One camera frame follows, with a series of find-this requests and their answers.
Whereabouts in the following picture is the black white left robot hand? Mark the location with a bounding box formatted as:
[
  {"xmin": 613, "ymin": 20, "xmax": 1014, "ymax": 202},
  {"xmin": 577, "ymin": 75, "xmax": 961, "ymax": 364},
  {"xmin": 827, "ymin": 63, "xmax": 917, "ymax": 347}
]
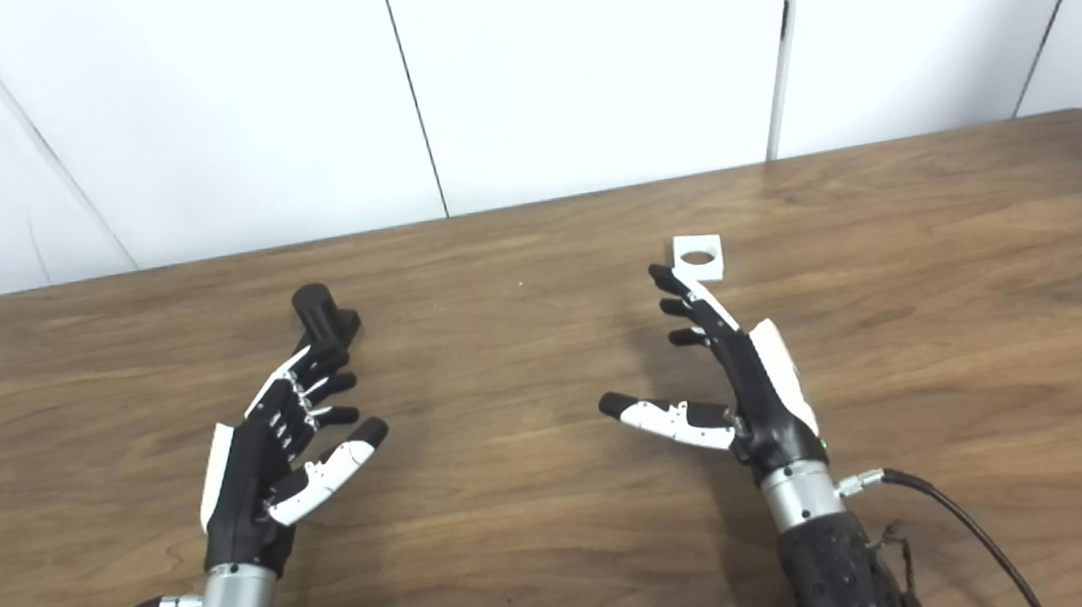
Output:
[{"xmin": 182, "ymin": 333, "xmax": 403, "ymax": 584}]

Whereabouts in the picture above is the white square piece with hole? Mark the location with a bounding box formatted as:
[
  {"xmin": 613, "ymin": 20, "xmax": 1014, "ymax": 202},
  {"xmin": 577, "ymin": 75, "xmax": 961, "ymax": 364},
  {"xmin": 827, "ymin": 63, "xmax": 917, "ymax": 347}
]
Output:
[{"xmin": 671, "ymin": 232, "xmax": 727, "ymax": 286}]

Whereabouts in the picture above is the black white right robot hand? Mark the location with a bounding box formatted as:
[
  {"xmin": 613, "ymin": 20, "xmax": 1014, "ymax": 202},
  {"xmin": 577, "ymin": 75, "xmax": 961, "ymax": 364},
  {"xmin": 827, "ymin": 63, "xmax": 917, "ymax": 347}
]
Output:
[{"xmin": 584, "ymin": 248, "xmax": 833, "ymax": 496}]

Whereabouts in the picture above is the thin right wrist wire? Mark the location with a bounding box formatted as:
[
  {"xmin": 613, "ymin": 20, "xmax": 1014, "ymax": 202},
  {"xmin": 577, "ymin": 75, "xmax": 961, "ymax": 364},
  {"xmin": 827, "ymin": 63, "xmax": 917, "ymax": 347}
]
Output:
[{"xmin": 866, "ymin": 518, "xmax": 921, "ymax": 603}]

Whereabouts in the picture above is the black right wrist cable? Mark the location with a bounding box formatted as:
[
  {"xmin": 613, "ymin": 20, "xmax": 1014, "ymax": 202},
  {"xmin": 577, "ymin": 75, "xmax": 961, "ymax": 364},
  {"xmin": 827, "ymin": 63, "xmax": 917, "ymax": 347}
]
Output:
[{"xmin": 832, "ymin": 453, "xmax": 1044, "ymax": 607}]

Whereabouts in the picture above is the black peg with square base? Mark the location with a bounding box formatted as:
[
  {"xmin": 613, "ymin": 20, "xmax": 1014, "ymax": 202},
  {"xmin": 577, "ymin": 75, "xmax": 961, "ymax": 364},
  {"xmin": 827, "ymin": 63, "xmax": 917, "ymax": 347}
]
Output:
[{"xmin": 290, "ymin": 279, "xmax": 365, "ymax": 355}]

